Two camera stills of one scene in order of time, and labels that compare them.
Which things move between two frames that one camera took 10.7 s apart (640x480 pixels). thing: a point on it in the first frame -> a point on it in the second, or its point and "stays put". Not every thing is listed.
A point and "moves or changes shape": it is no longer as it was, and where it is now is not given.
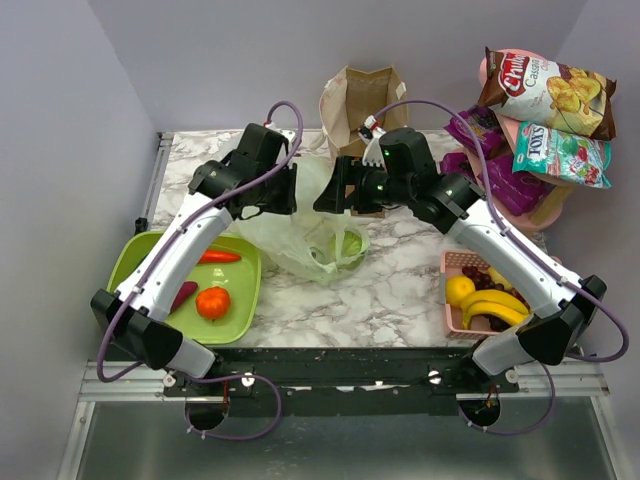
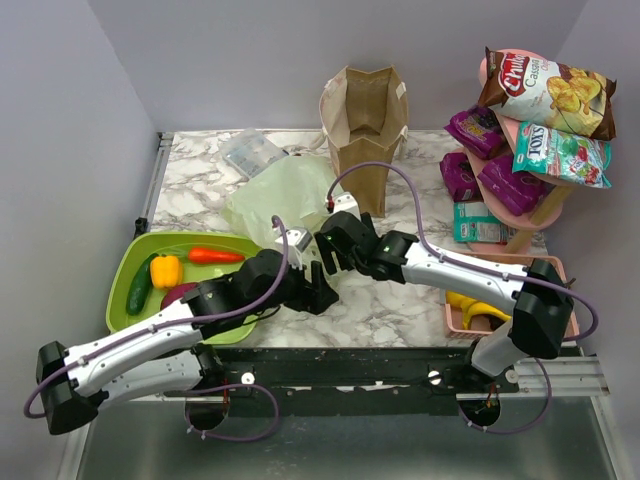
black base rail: x=347 y=381 stays put
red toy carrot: x=218 y=256 stays put
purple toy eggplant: x=186 y=289 stays put
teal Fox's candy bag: x=546 y=150 stays put
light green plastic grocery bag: x=323 y=245 moves or changes shape
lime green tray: x=240 y=279 stays put
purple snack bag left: x=457 y=162 stays put
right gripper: x=347 y=171 -> x=326 y=250
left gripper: x=287 y=205 -> x=316 y=295
